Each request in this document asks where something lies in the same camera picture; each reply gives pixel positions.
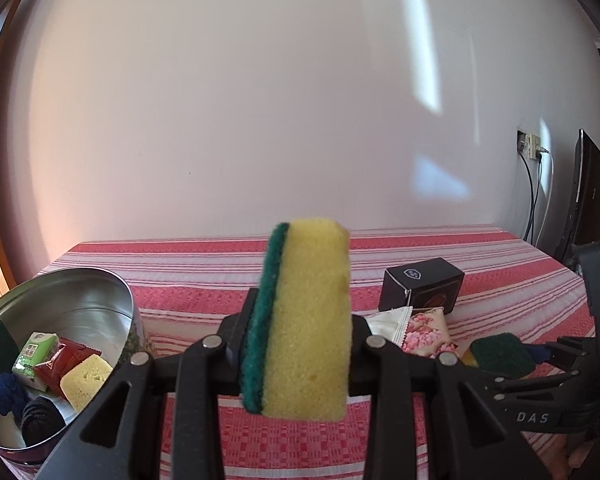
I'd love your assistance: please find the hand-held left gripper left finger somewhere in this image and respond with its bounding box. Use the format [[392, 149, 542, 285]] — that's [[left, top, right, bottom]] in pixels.
[[32, 287, 261, 480]]

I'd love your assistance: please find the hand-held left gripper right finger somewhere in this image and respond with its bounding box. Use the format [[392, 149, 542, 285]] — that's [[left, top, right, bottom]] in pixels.
[[347, 315, 553, 480]]

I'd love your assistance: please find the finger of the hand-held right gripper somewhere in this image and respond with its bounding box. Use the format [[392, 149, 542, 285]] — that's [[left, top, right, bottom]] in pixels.
[[480, 372, 596, 401], [522, 339, 600, 368]]

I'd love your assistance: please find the white packet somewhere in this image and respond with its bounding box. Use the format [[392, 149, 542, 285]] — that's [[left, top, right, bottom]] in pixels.
[[367, 306, 413, 346]]

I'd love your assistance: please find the pink floral packet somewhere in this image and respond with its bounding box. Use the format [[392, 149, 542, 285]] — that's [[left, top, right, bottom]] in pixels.
[[400, 307, 460, 359]]

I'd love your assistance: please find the small black box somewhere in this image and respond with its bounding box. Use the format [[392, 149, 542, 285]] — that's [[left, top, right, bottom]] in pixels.
[[378, 257, 465, 316]]

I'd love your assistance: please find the round dark blue cookie tin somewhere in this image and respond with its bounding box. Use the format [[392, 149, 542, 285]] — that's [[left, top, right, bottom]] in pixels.
[[0, 266, 157, 466]]

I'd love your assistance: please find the red snack packet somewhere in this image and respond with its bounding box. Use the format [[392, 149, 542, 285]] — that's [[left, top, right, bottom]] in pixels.
[[32, 338, 101, 398]]

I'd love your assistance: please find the green tissue pack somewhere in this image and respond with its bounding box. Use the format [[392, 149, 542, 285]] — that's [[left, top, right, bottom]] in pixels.
[[11, 331, 63, 391]]

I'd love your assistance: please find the black scrunchie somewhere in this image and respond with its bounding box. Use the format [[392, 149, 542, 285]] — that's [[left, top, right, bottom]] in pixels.
[[20, 396, 67, 448]]

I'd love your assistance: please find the blue scrunchie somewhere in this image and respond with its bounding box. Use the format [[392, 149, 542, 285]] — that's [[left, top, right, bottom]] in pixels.
[[0, 375, 31, 418]]

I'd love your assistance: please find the black flat monitor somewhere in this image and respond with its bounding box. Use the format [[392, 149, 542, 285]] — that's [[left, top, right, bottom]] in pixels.
[[555, 129, 600, 263]]

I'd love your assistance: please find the white cable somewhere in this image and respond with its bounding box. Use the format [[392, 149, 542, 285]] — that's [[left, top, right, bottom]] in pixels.
[[535, 150, 555, 248]]

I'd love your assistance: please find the wall socket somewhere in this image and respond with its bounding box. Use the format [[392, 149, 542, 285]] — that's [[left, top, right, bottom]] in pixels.
[[517, 130, 548, 161]]

